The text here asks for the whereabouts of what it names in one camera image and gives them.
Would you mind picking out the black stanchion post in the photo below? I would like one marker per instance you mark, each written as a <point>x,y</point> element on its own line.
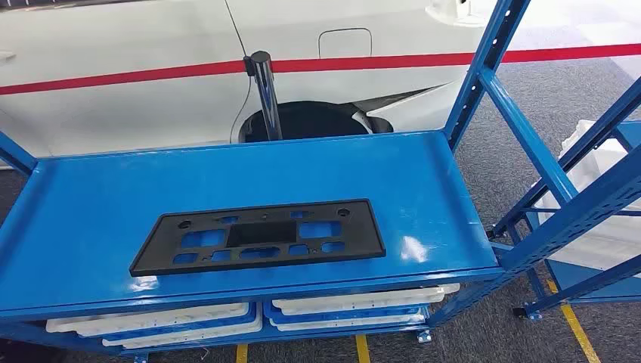
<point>265,95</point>

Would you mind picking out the black plastic panel part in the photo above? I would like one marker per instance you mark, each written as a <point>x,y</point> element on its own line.
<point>155,253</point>

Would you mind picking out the white plastic tray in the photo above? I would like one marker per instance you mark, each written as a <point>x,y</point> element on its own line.
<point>350,323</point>
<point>200,336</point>
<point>150,318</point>
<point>360,300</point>

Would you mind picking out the red barrier belt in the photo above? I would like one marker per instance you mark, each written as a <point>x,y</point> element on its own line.
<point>125,77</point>

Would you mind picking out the blue metal shelf rack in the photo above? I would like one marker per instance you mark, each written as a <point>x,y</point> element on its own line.
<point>576,280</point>
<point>300,175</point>

